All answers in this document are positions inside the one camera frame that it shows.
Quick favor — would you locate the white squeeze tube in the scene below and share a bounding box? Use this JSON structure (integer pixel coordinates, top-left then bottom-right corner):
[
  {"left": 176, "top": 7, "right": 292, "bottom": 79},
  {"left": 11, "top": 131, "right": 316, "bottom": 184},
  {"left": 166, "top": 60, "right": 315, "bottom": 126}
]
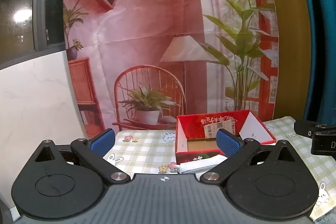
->
[{"left": 169, "top": 154, "right": 228, "bottom": 174}]

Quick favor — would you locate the red strawberry print box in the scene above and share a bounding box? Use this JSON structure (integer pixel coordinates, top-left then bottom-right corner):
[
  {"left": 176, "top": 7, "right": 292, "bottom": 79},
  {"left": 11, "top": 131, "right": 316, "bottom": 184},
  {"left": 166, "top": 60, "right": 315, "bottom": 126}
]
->
[{"left": 175, "top": 109, "right": 277, "bottom": 165}]

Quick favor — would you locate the blue curtain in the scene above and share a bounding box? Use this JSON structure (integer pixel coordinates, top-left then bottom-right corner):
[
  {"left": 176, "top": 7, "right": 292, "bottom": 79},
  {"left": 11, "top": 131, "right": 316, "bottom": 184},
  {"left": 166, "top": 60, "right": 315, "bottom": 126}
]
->
[{"left": 293, "top": 0, "right": 336, "bottom": 122}]

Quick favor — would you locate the printed room scene backdrop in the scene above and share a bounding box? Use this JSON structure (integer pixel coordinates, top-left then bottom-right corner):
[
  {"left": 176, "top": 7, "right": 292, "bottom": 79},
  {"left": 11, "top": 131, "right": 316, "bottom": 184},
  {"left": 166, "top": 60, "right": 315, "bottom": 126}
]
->
[{"left": 62, "top": 0, "right": 279, "bottom": 132}]

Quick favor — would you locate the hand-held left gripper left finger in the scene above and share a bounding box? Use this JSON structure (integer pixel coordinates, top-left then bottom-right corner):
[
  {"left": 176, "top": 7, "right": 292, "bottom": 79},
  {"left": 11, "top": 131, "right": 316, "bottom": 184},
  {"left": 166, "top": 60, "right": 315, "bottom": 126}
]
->
[{"left": 31, "top": 129, "right": 131, "bottom": 185}]

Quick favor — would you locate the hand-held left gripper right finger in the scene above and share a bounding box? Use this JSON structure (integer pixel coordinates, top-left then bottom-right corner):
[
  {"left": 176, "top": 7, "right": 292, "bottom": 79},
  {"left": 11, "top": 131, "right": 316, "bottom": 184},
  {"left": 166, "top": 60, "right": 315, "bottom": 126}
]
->
[{"left": 200, "top": 129, "right": 296, "bottom": 185}]

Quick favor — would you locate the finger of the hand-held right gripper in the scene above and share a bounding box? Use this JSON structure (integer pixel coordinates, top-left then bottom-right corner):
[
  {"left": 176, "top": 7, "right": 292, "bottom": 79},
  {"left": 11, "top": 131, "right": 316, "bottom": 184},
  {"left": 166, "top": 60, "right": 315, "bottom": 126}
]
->
[{"left": 293, "top": 120, "right": 336, "bottom": 138}]

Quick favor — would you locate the green checked rabbit tablecloth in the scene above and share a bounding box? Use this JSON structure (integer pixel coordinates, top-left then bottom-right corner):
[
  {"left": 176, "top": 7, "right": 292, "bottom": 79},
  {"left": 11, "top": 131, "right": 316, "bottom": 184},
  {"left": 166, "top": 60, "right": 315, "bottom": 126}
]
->
[{"left": 104, "top": 116, "right": 336, "bottom": 222}]

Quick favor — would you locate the dark framed window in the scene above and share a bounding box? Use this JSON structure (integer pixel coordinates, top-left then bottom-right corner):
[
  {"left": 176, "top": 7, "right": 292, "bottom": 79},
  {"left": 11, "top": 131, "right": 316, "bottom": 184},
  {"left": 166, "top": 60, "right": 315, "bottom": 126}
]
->
[{"left": 0, "top": 0, "right": 66, "bottom": 69}]

